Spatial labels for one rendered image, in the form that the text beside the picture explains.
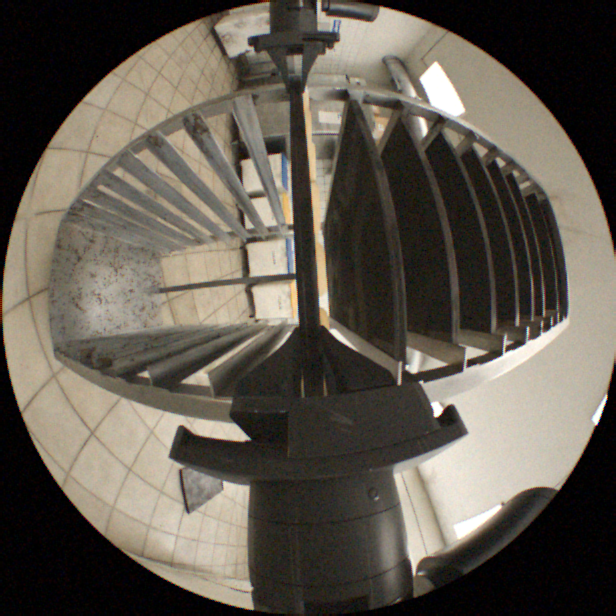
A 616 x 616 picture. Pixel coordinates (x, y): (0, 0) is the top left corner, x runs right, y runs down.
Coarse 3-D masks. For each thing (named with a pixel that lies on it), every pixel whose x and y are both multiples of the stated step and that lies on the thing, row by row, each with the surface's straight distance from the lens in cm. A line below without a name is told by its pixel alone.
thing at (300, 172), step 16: (304, 128) 20; (304, 144) 18; (304, 160) 17; (304, 176) 16; (304, 192) 15; (304, 208) 14; (304, 224) 13; (304, 240) 13; (304, 256) 12; (304, 272) 12; (304, 288) 12; (304, 304) 12; (304, 320) 12; (320, 320) 12; (304, 336) 12; (320, 336) 12; (304, 352) 13; (320, 352) 13; (304, 368) 13; (320, 368) 13; (304, 384) 13; (320, 384) 14
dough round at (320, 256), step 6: (318, 246) 15; (318, 252) 15; (318, 258) 14; (324, 258) 15; (318, 264) 14; (324, 264) 14; (318, 270) 14; (324, 270) 14; (318, 276) 14; (324, 276) 14; (318, 282) 14; (324, 282) 15; (324, 288) 15
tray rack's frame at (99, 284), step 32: (64, 224) 89; (288, 224) 84; (64, 256) 86; (96, 256) 92; (128, 256) 101; (160, 256) 116; (64, 288) 84; (96, 288) 90; (128, 288) 99; (160, 288) 113; (192, 288) 97; (64, 320) 84; (96, 320) 89; (128, 320) 98; (160, 320) 112
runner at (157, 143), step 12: (156, 132) 45; (144, 144) 44; (156, 144) 47; (168, 144) 46; (156, 156) 46; (168, 156) 49; (180, 156) 48; (168, 168) 48; (180, 168) 51; (192, 168) 51; (180, 180) 51; (192, 180) 54; (204, 192) 58; (216, 204) 64; (228, 216) 70; (240, 228) 80
